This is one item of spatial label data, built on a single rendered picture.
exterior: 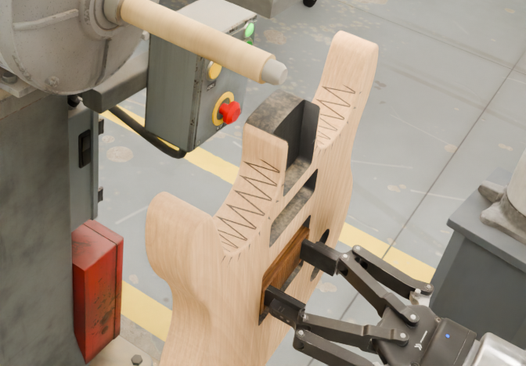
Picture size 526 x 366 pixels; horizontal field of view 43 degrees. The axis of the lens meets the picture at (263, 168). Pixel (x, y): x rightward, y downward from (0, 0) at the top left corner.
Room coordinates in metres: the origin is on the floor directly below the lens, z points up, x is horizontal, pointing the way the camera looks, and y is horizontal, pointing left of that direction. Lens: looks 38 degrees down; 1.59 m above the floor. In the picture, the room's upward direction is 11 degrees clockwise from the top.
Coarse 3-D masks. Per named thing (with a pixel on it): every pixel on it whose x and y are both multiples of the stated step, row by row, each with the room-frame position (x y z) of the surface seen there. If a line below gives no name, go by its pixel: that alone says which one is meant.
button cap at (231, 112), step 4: (224, 104) 0.93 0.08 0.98; (232, 104) 0.92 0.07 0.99; (236, 104) 0.92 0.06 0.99; (220, 108) 0.92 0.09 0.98; (224, 108) 0.92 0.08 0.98; (228, 108) 0.91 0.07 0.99; (232, 108) 0.91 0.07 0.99; (236, 108) 0.92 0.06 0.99; (220, 112) 0.92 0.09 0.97; (224, 112) 0.91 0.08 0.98; (228, 112) 0.90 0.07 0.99; (232, 112) 0.91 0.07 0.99; (236, 112) 0.92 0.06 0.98; (224, 116) 0.90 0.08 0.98; (228, 116) 0.90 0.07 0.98; (232, 116) 0.91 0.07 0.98; (236, 116) 0.92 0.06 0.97; (224, 120) 0.90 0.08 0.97; (228, 120) 0.90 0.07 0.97; (232, 120) 0.91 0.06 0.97
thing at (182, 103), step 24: (216, 0) 1.02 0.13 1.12; (216, 24) 0.93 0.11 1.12; (240, 24) 0.95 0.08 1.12; (168, 48) 0.88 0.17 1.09; (168, 72) 0.88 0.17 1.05; (192, 72) 0.86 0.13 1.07; (72, 96) 0.91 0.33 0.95; (168, 96) 0.88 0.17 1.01; (192, 96) 0.86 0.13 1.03; (216, 96) 0.90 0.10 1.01; (240, 96) 0.98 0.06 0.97; (168, 120) 0.88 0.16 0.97; (192, 120) 0.86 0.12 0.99; (216, 120) 0.91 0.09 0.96; (192, 144) 0.86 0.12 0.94
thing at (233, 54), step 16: (128, 0) 0.66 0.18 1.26; (144, 0) 0.67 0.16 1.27; (128, 16) 0.65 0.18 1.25; (144, 16) 0.65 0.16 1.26; (160, 16) 0.64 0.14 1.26; (176, 16) 0.64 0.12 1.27; (160, 32) 0.64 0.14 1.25; (176, 32) 0.63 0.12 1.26; (192, 32) 0.62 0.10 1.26; (208, 32) 0.62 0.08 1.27; (192, 48) 0.62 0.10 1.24; (208, 48) 0.61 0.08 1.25; (224, 48) 0.61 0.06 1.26; (240, 48) 0.61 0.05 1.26; (256, 48) 0.61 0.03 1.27; (224, 64) 0.60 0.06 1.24; (240, 64) 0.59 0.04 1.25; (256, 64) 0.59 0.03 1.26; (256, 80) 0.59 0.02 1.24
